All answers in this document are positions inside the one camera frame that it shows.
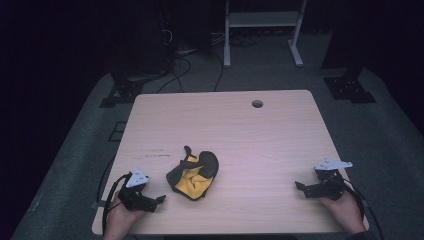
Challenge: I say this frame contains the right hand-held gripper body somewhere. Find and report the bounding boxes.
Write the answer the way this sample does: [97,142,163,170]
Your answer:
[313,157,354,201]

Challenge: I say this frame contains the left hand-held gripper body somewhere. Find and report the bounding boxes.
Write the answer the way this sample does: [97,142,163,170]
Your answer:
[117,167,158,213]

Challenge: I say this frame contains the yellow cloth with black edge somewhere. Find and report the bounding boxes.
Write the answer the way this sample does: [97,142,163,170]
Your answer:
[165,145,220,201]

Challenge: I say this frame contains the person's left hand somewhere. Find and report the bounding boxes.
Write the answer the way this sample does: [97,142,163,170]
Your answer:
[102,191,147,240]

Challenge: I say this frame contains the person's right hand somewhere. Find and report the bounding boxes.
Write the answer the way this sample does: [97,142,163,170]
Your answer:
[319,190,368,235]

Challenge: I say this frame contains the black stand base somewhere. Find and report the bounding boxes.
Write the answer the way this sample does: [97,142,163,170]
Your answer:
[323,66,378,105]
[98,79,145,109]

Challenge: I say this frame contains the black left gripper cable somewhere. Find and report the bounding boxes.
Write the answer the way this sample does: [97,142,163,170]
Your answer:
[101,172,133,236]

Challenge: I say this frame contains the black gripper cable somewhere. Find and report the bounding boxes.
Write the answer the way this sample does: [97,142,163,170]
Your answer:
[101,172,133,236]
[339,178,385,240]

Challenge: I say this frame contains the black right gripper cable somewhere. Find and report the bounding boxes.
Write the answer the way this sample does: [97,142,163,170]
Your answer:
[339,178,385,240]

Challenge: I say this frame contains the black floor outlet frame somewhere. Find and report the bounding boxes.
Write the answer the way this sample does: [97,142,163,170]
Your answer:
[107,121,128,143]

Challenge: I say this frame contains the black floor cables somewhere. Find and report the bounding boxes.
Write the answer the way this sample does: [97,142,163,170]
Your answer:
[155,29,225,95]

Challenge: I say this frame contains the white metal table frame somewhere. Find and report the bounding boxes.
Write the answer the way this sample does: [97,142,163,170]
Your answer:
[223,0,308,69]

